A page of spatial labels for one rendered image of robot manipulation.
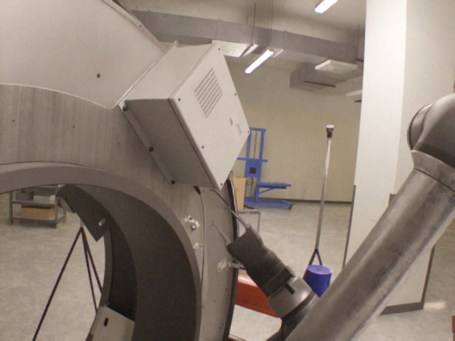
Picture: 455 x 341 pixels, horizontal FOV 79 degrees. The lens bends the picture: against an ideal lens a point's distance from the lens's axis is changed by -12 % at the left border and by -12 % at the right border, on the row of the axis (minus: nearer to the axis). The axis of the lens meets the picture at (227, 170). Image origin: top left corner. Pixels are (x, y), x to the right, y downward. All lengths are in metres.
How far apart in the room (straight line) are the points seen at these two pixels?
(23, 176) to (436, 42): 3.69
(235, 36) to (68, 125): 5.21
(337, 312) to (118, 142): 0.46
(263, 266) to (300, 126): 9.65
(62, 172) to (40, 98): 0.11
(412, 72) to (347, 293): 3.10
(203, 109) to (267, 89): 9.41
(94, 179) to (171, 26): 5.15
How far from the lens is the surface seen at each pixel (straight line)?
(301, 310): 0.65
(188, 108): 0.54
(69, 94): 0.52
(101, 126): 0.56
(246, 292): 1.56
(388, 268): 0.47
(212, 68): 0.60
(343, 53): 6.35
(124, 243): 1.12
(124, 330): 1.08
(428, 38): 3.72
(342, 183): 11.06
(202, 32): 5.57
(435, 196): 0.46
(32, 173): 0.44
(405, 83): 3.37
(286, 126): 10.04
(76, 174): 0.48
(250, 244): 0.67
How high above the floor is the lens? 1.61
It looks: 4 degrees down
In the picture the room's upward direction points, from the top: 5 degrees clockwise
